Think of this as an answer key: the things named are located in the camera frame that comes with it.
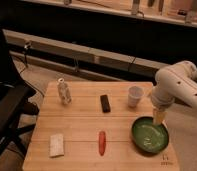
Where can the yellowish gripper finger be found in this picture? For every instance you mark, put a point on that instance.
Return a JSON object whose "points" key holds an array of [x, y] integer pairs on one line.
{"points": [[158, 116]]}

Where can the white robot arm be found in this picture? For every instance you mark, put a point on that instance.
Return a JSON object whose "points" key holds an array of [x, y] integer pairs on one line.
{"points": [[173, 81]]}

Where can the green round plate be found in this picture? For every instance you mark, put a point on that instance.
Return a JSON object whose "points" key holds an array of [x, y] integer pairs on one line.
{"points": [[148, 137]]}

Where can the white paper cup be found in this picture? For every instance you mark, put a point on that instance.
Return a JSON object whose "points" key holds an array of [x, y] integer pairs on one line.
{"points": [[135, 94]]}

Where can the black rectangular block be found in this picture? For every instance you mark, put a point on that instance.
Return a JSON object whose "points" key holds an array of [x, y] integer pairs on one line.
{"points": [[105, 103]]}

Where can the wooden table board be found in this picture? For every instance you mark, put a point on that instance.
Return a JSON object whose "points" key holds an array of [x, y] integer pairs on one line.
{"points": [[80, 123]]}

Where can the white sponge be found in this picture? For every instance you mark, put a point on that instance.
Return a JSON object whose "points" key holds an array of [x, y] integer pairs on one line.
{"points": [[56, 147]]}

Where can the black chair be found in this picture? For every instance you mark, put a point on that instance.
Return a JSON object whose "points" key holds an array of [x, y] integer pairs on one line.
{"points": [[14, 95]]}

